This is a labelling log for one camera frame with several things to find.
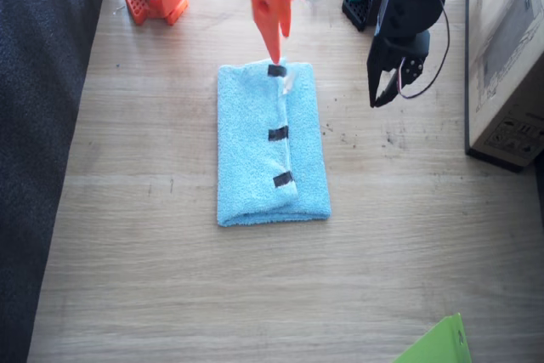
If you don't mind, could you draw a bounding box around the brown cardboard box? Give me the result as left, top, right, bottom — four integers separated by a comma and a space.
464, 0, 544, 173

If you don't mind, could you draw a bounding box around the black arm servo wire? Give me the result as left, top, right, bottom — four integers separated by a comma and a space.
397, 0, 451, 99

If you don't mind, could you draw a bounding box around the green plastic folder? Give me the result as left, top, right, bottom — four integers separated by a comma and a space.
390, 312, 473, 363

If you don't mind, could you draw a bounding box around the dark grey felt panel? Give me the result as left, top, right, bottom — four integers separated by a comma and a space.
0, 0, 112, 363

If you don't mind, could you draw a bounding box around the light blue towel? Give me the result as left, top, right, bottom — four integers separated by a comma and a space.
215, 56, 332, 228

